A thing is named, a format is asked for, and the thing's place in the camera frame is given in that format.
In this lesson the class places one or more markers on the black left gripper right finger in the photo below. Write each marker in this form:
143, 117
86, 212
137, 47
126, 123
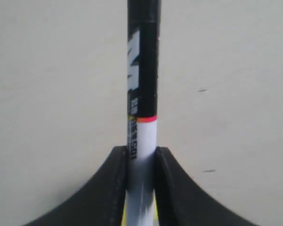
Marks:
181, 202

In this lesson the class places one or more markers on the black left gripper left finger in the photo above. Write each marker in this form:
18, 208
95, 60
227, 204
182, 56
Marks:
100, 202

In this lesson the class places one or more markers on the black and white marker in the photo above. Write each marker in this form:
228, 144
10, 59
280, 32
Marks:
143, 23

